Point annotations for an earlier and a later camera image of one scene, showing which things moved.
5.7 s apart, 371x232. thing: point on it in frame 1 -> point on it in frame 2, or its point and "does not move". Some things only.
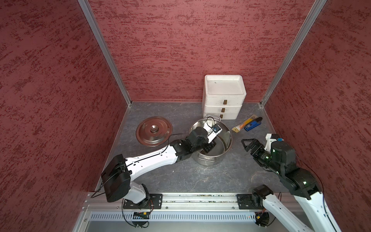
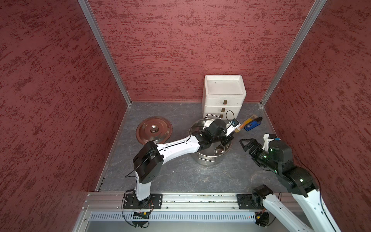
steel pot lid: (154, 131) does not move
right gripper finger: (256, 142) does not move
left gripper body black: (207, 147) -> (224, 139)
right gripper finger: (252, 140) does not move
